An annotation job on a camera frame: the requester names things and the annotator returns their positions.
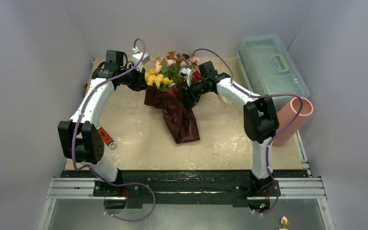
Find flower bouquet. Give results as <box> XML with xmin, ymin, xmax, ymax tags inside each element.
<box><xmin>144</xmin><ymin>50</ymin><xmax>202</xmax><ymax>144</ymax></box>

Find cream ribbon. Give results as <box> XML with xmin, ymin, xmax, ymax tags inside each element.
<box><xmin>219</xmin><ymin>95</ymin><xmax>230</xmax><ymax>104</ymax></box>

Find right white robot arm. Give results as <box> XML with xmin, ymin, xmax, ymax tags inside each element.
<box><xmin>182</xmin><ymin>61</ymin><xmax>279</xmax><ymax>195</ymax></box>

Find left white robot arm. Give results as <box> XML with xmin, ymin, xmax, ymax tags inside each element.
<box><xmin>57</xmin><ymin>47</ymin><xmax>150</xmax><ymax>196</ymax></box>

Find pink cylindrical vase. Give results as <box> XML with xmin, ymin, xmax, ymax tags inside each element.
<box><xmin>272</xmin><ymin>97</ymin><xmax>314</xmax><ymax>146</ymax></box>

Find clear plastic storage box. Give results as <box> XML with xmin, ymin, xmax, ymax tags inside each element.
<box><xmin>237</xmin><ymin>34</ymin><xmax>310</xmax><ymax>98</ymax></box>

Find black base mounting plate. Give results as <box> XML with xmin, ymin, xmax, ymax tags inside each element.
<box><xmin>49</xmin><ymin>170</ymin><xmax>309</xmax><ymax>211</ymax></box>

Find small pink flower bud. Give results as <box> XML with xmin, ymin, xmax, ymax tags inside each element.
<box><xmin>279</xmin><ymin>216</ymin><xmax>289</xmax><ymax>230</ymax></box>

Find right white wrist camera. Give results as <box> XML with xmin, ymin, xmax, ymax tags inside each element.
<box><xmin>179</xmin><ymin>68</ymin><xmax>192</xmax><ymax>86</ymax></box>

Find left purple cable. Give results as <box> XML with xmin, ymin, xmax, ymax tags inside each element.
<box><xmin>71</xmin><ymin>38</ymin><xmax>156</xmax><ymax>223</ymax></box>

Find purple cable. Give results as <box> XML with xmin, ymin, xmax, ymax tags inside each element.
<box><xmin>185</xmin><ymin>48</ymin><xmax>305</xmax><ymax>217</ymax></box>
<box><xmin>71</xmin><ymin>38</ymin><xmax>156</xmax><ymax>223</ymax></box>

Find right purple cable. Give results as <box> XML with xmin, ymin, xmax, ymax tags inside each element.
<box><xmin>185</xmin><ymin>48</ymin><xmax>305</xmax><ymax>217</ymax></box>

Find adjustable wrench with red handle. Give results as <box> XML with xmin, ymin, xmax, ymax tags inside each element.
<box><xmin>98</xmin><ymin>126</ymin><xmax>116</xmax><ymax>149</ymax></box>

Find aluminium rail frame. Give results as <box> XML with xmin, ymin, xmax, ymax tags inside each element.
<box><xmin>38</xmin><ymin>134</ymin><xmax>334</xmax><ymax>230</ymax></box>

